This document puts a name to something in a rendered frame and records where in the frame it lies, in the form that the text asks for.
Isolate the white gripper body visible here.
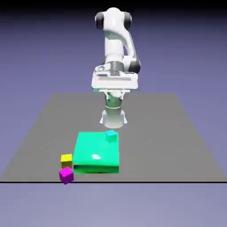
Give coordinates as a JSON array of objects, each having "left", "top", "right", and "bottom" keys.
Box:
[{"left": 91, "top": 70, "right": 139, "bottom": 93}]

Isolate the small cyan cube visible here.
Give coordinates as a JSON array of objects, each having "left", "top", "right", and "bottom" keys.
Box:
[{"left": 104, "top": 129, "right": 119, "bottom": 144}]

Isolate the small yellow cube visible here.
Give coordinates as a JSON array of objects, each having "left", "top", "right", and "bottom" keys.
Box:
[{"left": 60, "top": 153, "right": 74, "bottom": 169}]

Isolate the small magenta cube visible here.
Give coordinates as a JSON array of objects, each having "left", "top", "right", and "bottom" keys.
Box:
[{"left": 58, "top": 166, "right": 74, "bottom": 185}]

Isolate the large green box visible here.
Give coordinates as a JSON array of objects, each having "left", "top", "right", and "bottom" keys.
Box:
[{"left": 72, "top": 132, "right": 120, "bottom": 175}]

